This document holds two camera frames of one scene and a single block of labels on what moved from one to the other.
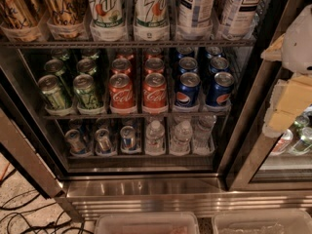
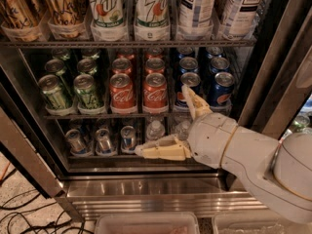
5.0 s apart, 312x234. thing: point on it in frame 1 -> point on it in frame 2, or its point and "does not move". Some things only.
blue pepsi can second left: (187, 64) does not move
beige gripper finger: (290, 98) -> (208, 139)
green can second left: (55, 66) does not move
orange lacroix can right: (64, 7) does not move
